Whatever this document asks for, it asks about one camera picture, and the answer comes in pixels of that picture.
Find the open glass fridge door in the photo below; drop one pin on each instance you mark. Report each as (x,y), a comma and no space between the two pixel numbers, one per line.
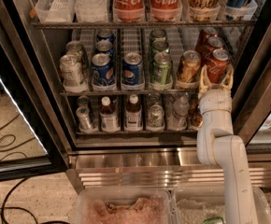
(29,143)

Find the empty clear tray top shelf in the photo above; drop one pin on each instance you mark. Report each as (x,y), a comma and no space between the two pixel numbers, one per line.
(55,11)

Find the front silver slim can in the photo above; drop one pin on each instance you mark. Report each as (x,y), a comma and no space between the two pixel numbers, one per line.
(85,118)

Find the blue pepsi can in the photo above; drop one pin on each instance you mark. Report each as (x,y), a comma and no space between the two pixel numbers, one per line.
(132,68)
(106,47)
(103,70)
(105,34)

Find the white soda can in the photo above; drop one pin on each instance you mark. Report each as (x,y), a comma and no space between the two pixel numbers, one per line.
(75,47)
(71,69)

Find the front green can bottom shelf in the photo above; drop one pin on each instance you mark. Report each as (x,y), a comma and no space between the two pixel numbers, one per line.
(156,117)

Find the left clear plastic bin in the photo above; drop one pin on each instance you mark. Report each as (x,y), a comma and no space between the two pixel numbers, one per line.
(124,205)

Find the right closed fridge door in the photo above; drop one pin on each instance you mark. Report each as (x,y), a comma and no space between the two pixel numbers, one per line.
(254,113)

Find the white clear container top shelf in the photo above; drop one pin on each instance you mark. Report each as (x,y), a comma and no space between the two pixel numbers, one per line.
(91,10)

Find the left brown tea bottle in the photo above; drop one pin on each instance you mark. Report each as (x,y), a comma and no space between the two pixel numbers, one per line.
(108,115)

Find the blue pepsi can centre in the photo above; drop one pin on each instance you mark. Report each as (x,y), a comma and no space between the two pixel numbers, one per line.
(132,68)

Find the rear green soda can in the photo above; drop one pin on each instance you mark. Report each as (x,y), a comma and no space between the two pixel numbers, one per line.
(157,35)

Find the red coke can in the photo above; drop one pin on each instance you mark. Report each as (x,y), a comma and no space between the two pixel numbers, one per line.
(210,45)
(204,35)
(216,64)

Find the front green soda can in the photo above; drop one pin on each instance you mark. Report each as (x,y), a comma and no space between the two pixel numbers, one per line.
(161,68)

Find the front gold can bottom shelf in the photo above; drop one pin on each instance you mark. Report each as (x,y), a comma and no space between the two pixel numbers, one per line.
(196,119)

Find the front white soda can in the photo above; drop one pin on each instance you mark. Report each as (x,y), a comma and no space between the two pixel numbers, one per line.
(71,69)

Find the stainless steel fridge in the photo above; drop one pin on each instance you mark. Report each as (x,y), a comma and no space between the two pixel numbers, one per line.
(149,158)

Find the green soda can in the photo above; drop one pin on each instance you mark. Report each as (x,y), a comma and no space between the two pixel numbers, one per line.
(159,46)
(161,68)
(157,35)

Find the left coca-cola bottle top shelf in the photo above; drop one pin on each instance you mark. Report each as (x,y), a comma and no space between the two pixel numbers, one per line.
(129,10)

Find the green can shelf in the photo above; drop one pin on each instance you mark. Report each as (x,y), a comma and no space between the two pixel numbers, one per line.
(156,117)
(154,99)

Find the brown tea bottle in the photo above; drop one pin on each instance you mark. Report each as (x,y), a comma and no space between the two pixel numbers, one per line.
(108,115)
(133,114)

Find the rear green can bottom shelf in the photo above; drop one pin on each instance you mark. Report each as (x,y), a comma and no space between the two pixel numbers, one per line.
(154,99)

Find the clear plastic bin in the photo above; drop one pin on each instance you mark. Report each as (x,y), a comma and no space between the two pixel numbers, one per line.
(124,205)
(196,204)

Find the right coca-cola bottle top shelf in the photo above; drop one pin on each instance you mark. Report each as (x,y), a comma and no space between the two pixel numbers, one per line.
(162,10)

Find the right clear plastic bin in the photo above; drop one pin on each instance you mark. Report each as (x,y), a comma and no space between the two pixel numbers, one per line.
(196,204)

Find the rear silver slim can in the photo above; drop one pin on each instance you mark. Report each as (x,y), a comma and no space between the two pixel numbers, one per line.
(84,100)

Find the right brown tea bottle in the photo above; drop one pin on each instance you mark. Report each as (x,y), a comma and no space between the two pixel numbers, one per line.
(133,114)

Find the rear white soda can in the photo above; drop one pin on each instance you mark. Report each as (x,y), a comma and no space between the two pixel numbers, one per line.
(75,47)

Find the middle green soda can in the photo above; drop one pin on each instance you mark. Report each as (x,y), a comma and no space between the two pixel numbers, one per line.
(159,46)

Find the gold soda can middle shelf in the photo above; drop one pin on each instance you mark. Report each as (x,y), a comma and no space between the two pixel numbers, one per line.
(189,65)

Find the rear blue pepsi can left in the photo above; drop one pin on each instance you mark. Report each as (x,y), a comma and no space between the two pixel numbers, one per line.
(105,34)

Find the middle blue pepsi can left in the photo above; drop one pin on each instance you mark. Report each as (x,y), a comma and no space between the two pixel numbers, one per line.
(106,47)

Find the coca-cola bottle shelf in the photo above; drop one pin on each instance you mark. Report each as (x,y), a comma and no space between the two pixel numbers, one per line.
(129,10)
(162,10)

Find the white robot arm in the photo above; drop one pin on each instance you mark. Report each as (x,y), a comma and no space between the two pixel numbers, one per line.
(218,145)

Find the front blue pepsi can left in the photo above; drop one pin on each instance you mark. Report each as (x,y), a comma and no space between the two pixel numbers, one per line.
(103,70)

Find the clear water bottle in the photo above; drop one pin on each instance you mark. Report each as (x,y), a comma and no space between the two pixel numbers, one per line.
(177,120)

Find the green can in bin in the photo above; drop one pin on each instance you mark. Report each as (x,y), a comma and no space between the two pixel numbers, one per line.
(214,220)

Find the silver slim can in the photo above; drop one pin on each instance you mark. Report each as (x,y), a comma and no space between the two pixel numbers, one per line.
(85,118)
(84,100)

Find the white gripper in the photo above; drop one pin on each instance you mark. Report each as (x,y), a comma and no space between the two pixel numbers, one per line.
(216,101)

